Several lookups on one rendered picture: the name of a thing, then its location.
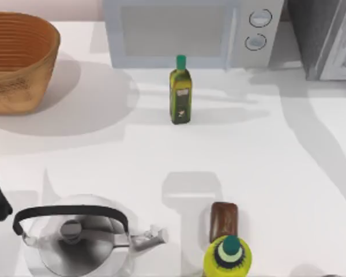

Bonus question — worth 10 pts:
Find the brown bread loaf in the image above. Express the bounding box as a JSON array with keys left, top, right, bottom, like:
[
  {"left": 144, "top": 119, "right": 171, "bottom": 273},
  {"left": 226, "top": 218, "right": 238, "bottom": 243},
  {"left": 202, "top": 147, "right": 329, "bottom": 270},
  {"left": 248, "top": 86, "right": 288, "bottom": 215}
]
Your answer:
[{"left": 209, "top": 201, "right": 239, "bottom": 243}]

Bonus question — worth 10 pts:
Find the silver kettle with black handle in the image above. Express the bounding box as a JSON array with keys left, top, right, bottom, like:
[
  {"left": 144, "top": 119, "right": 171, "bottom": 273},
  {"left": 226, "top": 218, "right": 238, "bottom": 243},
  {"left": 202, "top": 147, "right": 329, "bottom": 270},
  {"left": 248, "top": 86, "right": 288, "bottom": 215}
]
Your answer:
[{"left": 12, "top": 194, "right": 170, "bottom": 277}]

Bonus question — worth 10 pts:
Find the brown woven basket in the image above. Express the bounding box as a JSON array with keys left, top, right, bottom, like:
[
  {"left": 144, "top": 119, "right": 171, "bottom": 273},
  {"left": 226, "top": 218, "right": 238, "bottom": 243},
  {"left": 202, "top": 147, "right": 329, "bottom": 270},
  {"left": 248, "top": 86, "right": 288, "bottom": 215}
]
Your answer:
[{"left": 0, "top": 12, "right": 61, "bottom": 116}]

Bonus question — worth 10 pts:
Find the dark green oil bottle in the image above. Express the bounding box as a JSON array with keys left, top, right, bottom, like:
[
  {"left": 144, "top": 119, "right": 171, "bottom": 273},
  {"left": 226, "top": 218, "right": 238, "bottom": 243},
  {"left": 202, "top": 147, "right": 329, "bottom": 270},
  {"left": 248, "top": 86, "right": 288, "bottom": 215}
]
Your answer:
[{"left": 169, "top": 54, "right": 192, "bottom": 125}]

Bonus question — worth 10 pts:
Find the pale microwave oven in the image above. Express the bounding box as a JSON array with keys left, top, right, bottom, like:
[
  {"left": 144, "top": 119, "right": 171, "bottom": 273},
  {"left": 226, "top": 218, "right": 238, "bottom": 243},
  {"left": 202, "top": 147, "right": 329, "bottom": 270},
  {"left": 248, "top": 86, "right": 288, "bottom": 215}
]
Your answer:
[{"left": 101, "top": 0, "right": 286, "bottom": 70}]

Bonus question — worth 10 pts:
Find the round microwave knob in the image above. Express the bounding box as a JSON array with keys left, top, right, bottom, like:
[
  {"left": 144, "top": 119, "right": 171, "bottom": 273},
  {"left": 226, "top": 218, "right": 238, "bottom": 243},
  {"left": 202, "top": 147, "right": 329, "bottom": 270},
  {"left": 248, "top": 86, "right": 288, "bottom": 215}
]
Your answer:
[
  {"left": 249, "top": 8, "right": 273, "bottom": 28},
  {"left": 244, "top": 32, "right": 268, "bottom": 52}
]

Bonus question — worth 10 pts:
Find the yellow-green bottle with green cap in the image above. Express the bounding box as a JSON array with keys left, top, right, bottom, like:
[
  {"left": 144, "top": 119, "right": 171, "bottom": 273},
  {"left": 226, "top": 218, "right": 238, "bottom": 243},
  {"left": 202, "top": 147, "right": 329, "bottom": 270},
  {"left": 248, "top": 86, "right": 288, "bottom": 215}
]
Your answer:
[{"left": 203, "top": 234, "right": 252, "bottom": 277}]

